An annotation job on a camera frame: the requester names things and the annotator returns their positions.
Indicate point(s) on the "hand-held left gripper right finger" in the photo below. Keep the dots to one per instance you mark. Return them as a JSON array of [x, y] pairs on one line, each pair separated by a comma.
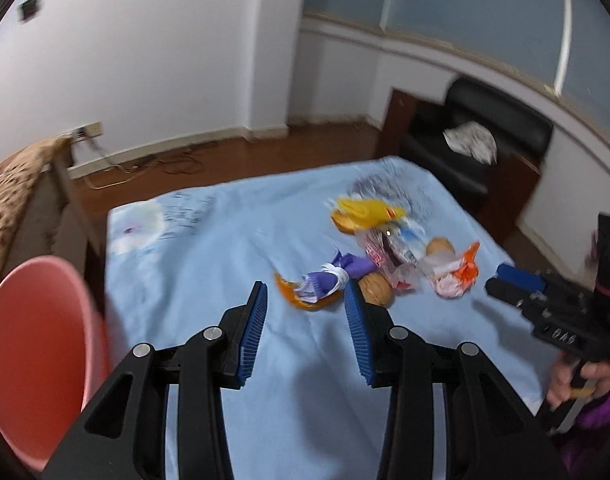
[[360, 330]]

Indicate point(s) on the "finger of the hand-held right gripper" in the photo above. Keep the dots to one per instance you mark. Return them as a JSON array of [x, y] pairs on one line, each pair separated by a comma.
[[510, 272], [507, 296]]

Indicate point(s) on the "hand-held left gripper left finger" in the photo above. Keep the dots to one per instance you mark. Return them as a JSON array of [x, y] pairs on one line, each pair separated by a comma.
[[252, 330]]

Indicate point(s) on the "orange white wrapper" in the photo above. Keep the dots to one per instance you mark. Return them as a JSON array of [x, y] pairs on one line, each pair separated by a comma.
[[467, 265]]

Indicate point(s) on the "orange curved wrapper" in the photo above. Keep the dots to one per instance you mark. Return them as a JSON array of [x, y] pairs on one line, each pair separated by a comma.
[[290, 295]]

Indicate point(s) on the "purple wrapper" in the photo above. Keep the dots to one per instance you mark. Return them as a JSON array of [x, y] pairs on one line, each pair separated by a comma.
[[355, 265]]

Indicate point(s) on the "clear plastic wrapper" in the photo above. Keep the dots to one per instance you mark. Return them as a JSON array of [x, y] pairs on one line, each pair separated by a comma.
[[385, 250]]

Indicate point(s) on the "yellow snack packet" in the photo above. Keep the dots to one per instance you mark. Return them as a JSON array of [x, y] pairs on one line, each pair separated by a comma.
[[365, 207]]

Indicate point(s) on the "pink plastic bucket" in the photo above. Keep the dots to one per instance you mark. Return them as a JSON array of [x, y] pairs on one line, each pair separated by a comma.
[[35, 360]]

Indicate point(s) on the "person's right forearm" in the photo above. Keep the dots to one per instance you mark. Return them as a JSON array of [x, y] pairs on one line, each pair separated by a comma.
[[600, 435]]

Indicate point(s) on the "person's right hand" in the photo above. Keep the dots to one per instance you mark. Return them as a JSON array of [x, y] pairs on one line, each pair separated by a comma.
[[600, 375]]

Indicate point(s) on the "light blue floral sheet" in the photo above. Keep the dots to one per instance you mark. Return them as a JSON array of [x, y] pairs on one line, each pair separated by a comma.
[[235, 240]]

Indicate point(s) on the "white patterned cloth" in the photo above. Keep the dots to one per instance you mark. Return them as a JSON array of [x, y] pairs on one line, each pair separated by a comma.
[[470, 142]]

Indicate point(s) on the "black leather armchair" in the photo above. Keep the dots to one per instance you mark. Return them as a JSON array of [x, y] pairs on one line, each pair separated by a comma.
[[435, 155]]

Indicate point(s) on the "brown leaf-patterned blanket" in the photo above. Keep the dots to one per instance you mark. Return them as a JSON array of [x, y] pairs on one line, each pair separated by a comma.
[[10, 200]]

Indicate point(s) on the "window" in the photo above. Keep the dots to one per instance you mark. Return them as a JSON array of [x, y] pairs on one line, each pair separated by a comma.
[[460, 0]]

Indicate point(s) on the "wooden bed frame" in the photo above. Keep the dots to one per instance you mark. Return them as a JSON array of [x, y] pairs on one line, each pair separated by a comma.
[[75, 220]]

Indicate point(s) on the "wall power socket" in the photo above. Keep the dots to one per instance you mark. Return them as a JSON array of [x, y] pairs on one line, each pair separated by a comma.
[[86, 130]]

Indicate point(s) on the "black wall bracket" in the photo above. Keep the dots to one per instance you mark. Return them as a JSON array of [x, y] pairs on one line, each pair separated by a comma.
[[30, 9]]

